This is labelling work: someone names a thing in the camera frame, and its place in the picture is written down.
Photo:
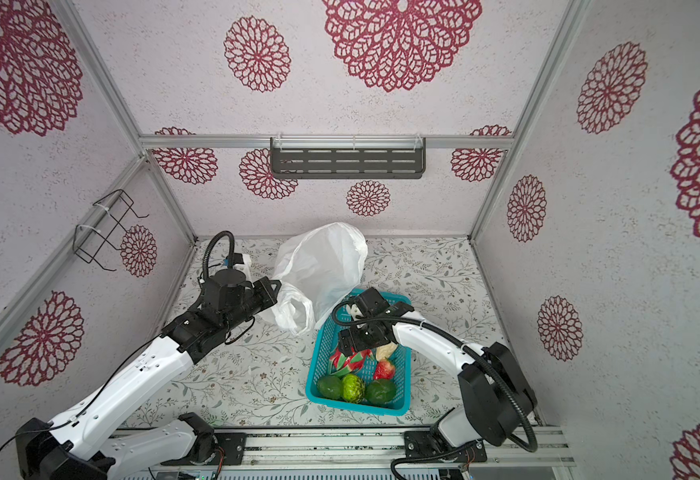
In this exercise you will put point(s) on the beige pear fruit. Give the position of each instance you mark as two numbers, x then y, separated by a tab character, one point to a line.
385	352

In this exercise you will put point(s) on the red strawberry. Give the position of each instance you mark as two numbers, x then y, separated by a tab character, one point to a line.
385	370

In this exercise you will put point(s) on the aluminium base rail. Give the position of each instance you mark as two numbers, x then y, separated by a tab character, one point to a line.
380	452

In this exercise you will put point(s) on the light green custard apple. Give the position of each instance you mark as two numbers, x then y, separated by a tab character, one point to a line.
353	389

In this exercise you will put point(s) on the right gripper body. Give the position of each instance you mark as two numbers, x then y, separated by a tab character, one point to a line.
361	338

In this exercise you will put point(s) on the grey wall shelf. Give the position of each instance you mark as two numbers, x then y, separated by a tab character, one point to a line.
347	159

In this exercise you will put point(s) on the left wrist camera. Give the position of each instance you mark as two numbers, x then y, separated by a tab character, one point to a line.
242	262

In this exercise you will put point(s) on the dark green round fruit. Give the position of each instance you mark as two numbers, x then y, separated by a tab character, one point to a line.
380	392

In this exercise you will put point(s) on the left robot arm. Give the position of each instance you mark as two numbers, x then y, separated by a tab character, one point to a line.
78	443

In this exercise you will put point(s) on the green avocado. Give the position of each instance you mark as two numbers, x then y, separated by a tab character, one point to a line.
330	387

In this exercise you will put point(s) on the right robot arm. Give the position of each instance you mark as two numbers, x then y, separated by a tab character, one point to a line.
497	398

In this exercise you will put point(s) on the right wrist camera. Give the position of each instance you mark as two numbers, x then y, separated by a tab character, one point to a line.
354	312

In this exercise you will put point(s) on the white plastic bag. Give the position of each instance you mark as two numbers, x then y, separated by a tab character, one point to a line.
317	270

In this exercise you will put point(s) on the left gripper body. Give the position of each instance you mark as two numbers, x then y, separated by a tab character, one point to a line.
256	300

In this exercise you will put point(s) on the red dragon fruit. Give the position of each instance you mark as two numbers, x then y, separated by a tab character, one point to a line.
342	365

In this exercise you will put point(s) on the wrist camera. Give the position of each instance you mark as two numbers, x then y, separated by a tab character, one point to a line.
354	312
242	262

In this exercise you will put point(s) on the black wire rack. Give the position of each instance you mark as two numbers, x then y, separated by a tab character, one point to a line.
92	236

